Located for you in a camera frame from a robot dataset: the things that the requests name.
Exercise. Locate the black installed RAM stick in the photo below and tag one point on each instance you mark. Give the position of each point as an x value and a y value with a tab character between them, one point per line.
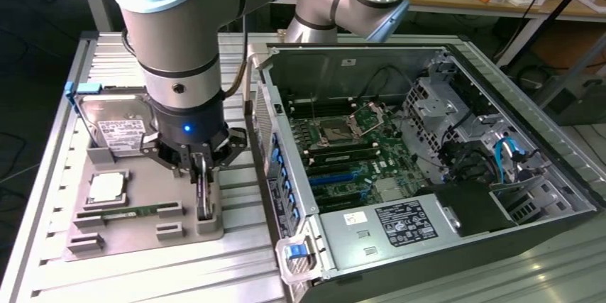
341	155

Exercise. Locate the green RAM stick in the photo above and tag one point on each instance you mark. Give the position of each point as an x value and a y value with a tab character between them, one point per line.
123	212

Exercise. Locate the CPU socket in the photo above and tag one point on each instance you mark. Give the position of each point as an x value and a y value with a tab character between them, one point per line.
334	132

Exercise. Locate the grey plastic parts rack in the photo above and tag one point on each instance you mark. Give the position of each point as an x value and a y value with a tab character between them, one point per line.
142	210

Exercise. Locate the metal socket cover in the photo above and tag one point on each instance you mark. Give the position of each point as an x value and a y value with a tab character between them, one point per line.
367	118

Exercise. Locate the open black PC case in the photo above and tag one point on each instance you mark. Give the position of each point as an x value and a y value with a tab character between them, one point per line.
307	69

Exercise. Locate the round cooler fan part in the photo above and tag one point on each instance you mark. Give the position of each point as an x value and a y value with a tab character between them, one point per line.
205	200

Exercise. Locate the silver chipset heatsink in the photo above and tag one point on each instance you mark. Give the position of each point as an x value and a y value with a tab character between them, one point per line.
389	191

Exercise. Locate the grey metal disk bay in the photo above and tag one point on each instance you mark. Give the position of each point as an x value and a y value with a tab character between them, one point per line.
426	108

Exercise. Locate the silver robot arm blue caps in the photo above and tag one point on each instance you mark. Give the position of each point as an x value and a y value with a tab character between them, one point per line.
175	33

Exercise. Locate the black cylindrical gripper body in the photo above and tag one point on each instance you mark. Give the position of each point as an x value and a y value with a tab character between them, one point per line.
190	118

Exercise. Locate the hard disk in blue carrier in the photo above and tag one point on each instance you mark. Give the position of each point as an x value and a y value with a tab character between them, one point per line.
109	111

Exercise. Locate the wooden desk white legs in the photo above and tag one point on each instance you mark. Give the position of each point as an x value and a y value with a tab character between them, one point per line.
473	1

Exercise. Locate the black slanted pole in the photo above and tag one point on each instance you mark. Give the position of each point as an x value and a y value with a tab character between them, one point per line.
542	19

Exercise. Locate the silver CPU chip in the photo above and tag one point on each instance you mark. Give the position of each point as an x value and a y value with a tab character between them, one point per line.
109	187

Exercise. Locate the thin metal locking lever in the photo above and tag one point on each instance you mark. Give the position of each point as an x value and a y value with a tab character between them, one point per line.
314	108

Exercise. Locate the black box on floor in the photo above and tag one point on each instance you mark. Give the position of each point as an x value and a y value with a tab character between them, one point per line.
577	104

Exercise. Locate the blue expansion slot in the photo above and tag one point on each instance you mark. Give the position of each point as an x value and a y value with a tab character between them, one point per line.
331	178

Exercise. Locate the grey power supply with label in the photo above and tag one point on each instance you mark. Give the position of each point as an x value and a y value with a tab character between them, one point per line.
350	242

